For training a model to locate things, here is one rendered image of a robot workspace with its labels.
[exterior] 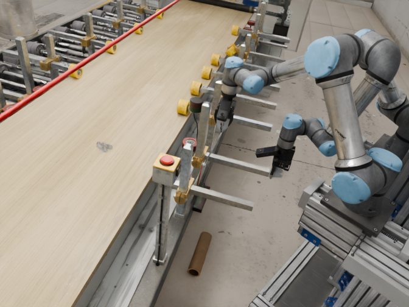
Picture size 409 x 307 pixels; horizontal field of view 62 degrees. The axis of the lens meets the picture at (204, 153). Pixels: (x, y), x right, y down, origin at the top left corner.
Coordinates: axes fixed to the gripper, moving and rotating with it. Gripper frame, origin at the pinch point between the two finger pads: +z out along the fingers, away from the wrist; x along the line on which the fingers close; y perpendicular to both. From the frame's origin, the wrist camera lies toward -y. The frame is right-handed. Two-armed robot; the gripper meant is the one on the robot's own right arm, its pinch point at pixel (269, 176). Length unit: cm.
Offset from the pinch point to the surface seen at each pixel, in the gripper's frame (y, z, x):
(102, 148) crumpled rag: -78, -8, -23
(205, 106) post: -36.2, -33.1, -5.6
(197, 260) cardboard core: -27, 75, -7
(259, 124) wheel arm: -11.4, -13.2, 23.6
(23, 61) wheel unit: -144, -21, 15
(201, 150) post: -35.2, -9.1, -5.6
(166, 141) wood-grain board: -54, -7, -3
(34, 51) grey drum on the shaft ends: -183, 1, 70
